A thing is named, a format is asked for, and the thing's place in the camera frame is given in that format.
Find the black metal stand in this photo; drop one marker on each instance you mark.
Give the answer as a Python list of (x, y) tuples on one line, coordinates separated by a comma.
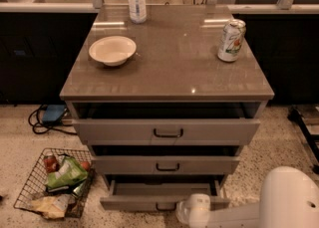
[(307, 118)]

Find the black wire basket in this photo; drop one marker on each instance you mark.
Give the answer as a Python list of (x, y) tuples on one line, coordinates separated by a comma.
[(35, 185)]

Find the yellow snack bag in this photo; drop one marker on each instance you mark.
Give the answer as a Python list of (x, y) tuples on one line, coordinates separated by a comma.
[(51, 207)]

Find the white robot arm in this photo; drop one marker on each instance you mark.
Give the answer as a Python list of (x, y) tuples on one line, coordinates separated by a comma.
[(288, 199)]

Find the red apple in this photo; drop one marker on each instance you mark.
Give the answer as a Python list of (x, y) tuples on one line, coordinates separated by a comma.
[(86, 165)]

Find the grey top drawer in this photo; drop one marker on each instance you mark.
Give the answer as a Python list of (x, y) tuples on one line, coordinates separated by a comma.
[(166, 124)]

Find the grey drawer cabinet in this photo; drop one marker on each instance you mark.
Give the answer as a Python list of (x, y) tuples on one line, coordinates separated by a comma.
[(175, 62)]

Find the grey middle drawer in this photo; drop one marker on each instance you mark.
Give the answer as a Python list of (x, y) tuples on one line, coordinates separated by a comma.
[(165, 159)]

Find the grey drawer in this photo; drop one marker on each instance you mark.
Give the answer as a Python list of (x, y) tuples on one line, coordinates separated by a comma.
[(165, 159), (166, 124), (159, 197)]

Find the white ceramic bowl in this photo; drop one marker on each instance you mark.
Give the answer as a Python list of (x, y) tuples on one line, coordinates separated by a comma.
[(112, 51)]

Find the grey bottom drawer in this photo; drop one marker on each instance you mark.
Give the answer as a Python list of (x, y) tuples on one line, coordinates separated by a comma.
[(159, 197)]

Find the green chip bag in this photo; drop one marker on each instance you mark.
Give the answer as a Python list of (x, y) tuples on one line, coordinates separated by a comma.
[(70, 173)]

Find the blue power box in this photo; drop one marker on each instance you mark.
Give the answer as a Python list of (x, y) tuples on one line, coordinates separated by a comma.
[(53, 113)]

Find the white green soda can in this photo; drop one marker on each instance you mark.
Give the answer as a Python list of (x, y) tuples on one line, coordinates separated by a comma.
[(231, 40)]

